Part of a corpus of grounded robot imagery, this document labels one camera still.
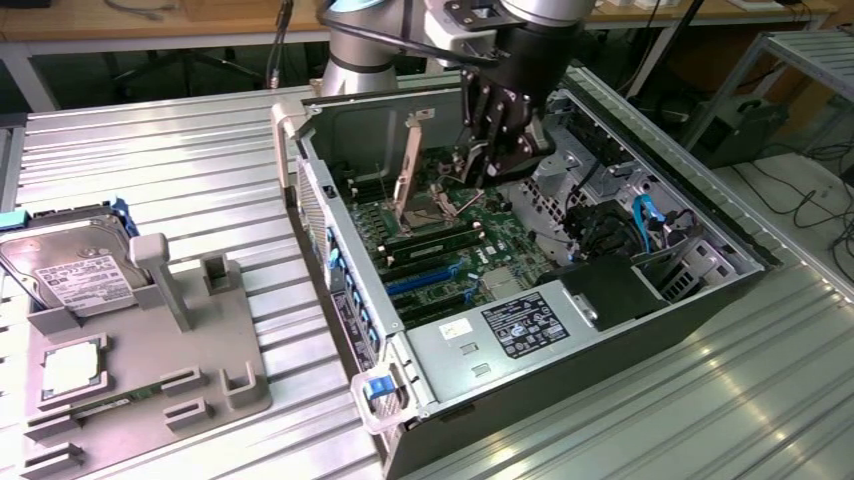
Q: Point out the CPU socket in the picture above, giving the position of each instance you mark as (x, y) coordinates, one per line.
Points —
(423, 220)

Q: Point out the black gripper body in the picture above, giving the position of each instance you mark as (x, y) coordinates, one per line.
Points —
(527, 60)

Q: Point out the hard disk with blue bracket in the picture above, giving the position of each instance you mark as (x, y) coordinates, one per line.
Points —
(123, 220)

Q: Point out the grey parts rack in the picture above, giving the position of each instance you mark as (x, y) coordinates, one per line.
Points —
(147, 360)

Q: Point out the silver power supply unit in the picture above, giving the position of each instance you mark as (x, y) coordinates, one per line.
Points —
(453, 360)

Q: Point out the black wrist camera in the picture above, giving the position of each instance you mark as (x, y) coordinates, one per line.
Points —
(476, 12)

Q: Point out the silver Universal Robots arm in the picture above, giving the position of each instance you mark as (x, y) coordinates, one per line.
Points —
(360, 55)

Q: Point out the silver hard disk with label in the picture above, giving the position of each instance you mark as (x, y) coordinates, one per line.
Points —
(80, 280)

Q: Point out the black open PC case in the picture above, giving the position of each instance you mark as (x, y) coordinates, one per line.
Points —
(600, 390)

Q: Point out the black expansion slots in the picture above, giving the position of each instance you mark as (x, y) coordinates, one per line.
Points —
(429, 305)

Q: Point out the blue card retainer clips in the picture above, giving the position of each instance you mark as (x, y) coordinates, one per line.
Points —
(333, 260)

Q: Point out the blue case latch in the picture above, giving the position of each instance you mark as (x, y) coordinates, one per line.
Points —
(379, 387)

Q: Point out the metal socket cover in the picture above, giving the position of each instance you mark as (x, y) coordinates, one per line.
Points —
(448, 197)

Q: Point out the black box on floor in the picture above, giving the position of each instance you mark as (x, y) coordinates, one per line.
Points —
(740, 135)

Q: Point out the blue expansion slot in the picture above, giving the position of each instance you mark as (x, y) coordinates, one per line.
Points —
(427, 280)

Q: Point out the green motherboard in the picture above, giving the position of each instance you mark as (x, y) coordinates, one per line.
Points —
(494, 240)

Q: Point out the black installed RAM stick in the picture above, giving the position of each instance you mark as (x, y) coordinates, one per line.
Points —
(433, 247)

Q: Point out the thin locking lever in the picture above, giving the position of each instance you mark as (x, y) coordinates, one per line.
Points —
(384, 187)

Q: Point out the black RAM slots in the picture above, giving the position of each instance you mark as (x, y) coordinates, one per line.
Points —
(367, 187)

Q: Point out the wooden desk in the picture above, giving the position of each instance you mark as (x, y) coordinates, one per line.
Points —
(200, 22)

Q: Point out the green RAM stick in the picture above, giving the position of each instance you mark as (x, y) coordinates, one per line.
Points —
(120, 400)

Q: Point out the silver CPU chip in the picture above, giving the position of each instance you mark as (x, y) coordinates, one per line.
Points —
(73, 365)

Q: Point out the metal slatted side table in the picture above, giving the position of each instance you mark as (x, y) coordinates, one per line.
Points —
(814, 55)

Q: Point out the silver disk bay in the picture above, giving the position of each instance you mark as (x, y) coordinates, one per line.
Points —
(694, 270)

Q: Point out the silver chipset heatsink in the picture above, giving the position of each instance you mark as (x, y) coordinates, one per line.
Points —
(503, 281)

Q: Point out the black chair base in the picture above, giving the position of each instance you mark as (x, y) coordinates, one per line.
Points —
(193, 62)

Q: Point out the silver perforated drive cage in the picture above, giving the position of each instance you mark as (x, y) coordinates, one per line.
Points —
(554, 200)

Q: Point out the graphics card with metal bracket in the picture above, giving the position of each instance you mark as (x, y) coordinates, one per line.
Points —
(409, 170)

